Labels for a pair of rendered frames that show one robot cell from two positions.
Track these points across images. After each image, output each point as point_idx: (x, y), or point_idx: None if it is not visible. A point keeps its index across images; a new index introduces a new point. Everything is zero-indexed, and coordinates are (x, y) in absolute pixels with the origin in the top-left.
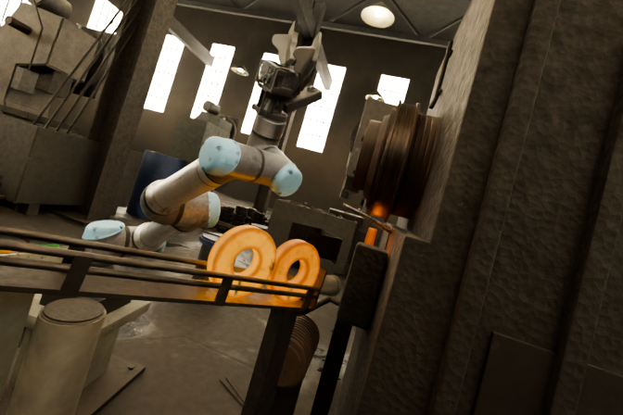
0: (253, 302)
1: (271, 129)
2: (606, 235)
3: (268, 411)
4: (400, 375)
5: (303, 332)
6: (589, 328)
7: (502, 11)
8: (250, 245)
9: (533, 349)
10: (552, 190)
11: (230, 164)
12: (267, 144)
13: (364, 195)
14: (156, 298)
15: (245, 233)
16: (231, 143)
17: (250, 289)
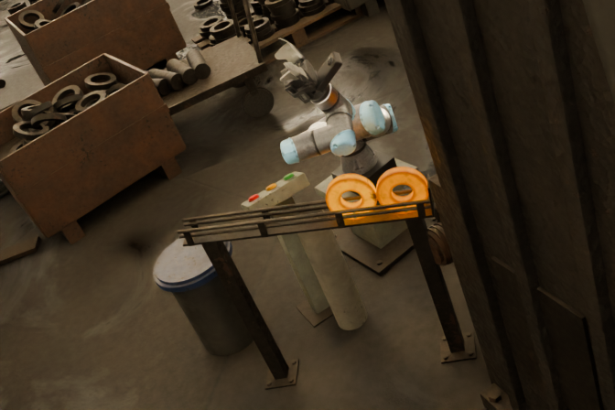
0: (370, 221)
1: (320, 106)
2: (501, 203)
3: (438, 278)
4: (468, 273)
5: None
6: (520, 267)
7: None
8: (345, 190)
9: (512, 274)
10: (477, 156)
11: (294, 159)
12: (329, 112)
13: None
14: (303, 231)
15: (336, 185)
16: (289, 145)
17: (359, 215)
